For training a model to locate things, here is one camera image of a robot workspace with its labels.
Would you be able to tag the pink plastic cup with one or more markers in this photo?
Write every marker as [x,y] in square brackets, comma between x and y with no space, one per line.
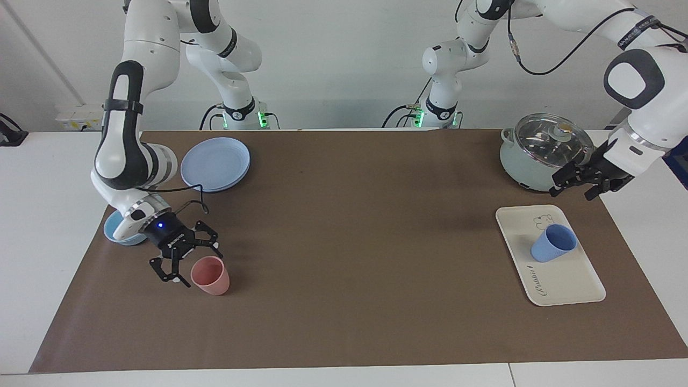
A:
[210,277]

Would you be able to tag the cream rabbit print tray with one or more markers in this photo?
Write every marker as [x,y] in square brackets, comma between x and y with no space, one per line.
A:
[564,279]

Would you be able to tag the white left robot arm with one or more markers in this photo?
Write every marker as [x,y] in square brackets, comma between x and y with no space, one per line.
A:
[645,113]

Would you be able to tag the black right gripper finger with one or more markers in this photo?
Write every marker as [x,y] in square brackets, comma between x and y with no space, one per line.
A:
[172,269]
[204,236]

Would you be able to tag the blue plastic cup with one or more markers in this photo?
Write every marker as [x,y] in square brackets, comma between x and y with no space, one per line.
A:
[551,244]

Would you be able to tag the black table clamp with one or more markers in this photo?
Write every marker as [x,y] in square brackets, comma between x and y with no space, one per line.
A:
[12,137]

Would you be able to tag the pale green cooking pot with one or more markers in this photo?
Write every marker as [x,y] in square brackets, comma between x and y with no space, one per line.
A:
[518,166]

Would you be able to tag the brown table mat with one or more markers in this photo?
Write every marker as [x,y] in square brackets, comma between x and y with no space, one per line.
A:
[349,258]

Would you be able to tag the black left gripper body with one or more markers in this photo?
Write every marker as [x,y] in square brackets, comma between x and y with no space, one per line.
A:
[610,164]

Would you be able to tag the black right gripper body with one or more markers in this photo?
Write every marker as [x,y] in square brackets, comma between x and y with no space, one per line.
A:
[161,231]

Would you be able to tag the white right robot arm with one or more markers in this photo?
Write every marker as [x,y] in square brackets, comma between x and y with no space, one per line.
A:
[134,134]

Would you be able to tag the white power strip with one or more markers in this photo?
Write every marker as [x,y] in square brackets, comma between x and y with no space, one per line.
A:
[78,115]

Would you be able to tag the glass pot lid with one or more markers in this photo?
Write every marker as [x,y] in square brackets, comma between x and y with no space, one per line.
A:
[548,142]

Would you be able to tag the light blue bowl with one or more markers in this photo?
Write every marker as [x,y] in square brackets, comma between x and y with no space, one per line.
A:
[114,232]

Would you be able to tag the blue box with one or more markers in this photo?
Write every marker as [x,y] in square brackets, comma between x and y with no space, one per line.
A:
[680,172]

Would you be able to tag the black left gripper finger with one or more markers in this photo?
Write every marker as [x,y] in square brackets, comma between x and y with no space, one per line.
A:
[601,189]
[570,176]

